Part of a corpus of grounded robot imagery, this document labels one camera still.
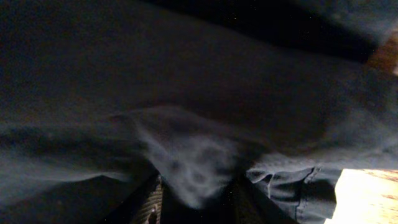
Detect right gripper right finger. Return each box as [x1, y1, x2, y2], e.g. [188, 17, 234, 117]
[231, 176, 295, 224]

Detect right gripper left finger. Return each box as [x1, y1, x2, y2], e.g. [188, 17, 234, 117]
[129, 175, 164, 224]

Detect navy blue shorts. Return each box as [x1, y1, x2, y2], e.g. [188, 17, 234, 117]
[1, 1, 397, 223]

